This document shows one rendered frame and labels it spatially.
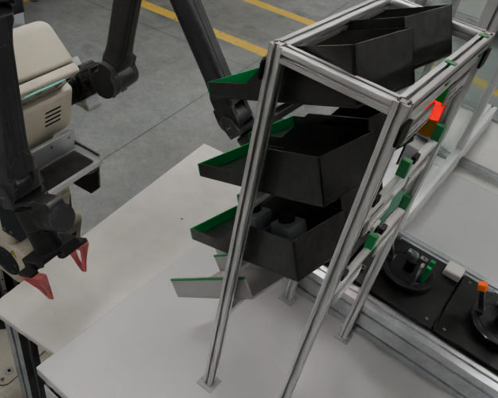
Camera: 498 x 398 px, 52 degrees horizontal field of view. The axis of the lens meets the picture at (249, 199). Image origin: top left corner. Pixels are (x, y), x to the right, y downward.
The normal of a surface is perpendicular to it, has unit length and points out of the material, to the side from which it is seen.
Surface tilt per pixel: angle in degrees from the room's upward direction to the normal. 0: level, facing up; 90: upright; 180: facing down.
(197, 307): 0
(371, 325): 90
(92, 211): 0
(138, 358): 0
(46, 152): 90
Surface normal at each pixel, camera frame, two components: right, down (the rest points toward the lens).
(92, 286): 0.16, -0.75
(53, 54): 0.69, -0.26
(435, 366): -0.59, 0.45
